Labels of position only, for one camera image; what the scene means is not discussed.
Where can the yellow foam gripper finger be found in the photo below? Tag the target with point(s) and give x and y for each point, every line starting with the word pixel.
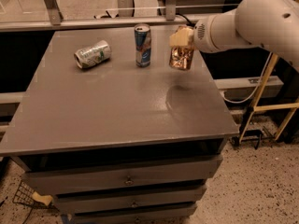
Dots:
pixel 182 38

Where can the crushed orange soda can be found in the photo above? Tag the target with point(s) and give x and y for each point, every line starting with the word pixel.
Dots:
pixel 181 58

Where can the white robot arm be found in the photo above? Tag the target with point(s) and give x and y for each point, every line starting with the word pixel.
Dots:
pixel 272 25

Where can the tall blue energy drink can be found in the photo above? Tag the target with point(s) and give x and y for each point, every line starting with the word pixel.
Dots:
pixel 142 45

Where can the crushed green white can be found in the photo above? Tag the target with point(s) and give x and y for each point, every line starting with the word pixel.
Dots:
pixel 93 55

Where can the grey metal railing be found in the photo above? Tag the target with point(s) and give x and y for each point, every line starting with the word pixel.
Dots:
pixel 37 15

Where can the grey drawer cabinet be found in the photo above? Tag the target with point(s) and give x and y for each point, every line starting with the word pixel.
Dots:
pixel 115 112

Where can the top grey drawer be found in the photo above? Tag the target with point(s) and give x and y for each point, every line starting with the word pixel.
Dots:
pixel 123 176

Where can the grey drawer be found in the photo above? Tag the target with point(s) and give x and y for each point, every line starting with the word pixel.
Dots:
pixel 130 200
pixel 135 216
pixel 123 176

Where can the middle grey drawer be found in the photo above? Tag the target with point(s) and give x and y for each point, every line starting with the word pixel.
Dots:
pixel 130 200

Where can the bottom grey drawer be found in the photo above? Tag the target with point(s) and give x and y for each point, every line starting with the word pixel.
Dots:
pixel 135 216

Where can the yellow foam piece on floor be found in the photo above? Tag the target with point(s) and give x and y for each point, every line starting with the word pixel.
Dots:
pixel 45 199

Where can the black wire basket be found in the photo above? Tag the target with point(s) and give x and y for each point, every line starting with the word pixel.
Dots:
pixel 23 196

